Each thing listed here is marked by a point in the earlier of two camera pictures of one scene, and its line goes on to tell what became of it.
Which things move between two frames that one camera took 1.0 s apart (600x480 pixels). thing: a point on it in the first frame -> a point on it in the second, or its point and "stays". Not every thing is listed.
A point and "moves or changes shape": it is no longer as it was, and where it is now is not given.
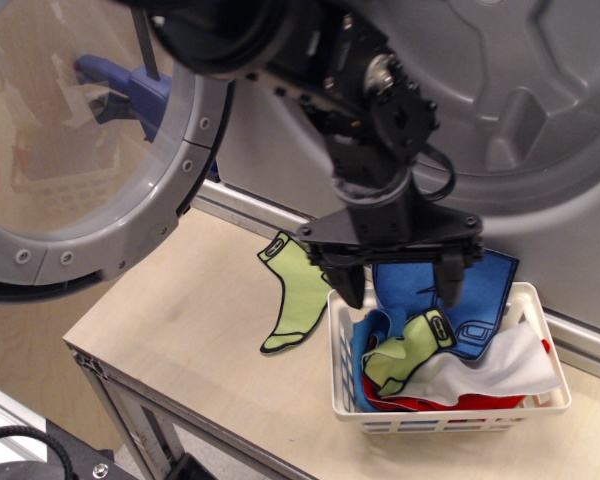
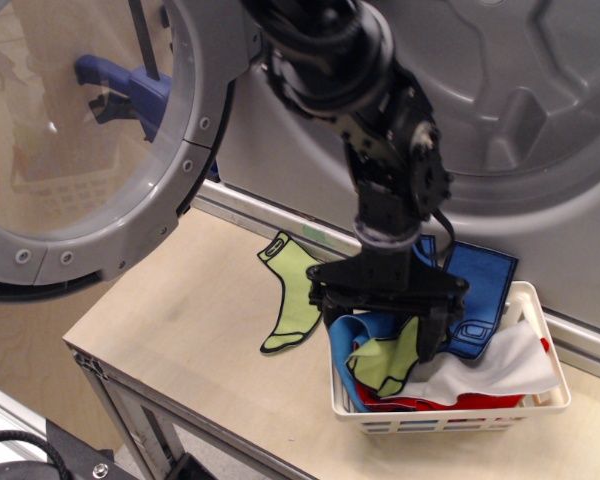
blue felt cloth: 373,323 moves or changes shape
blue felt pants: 474,322 stays
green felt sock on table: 306,291 stays
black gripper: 385,225 -> 386,277
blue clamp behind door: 128,95 stays
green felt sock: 390,365 moves or changes shape
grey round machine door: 96,138 stays
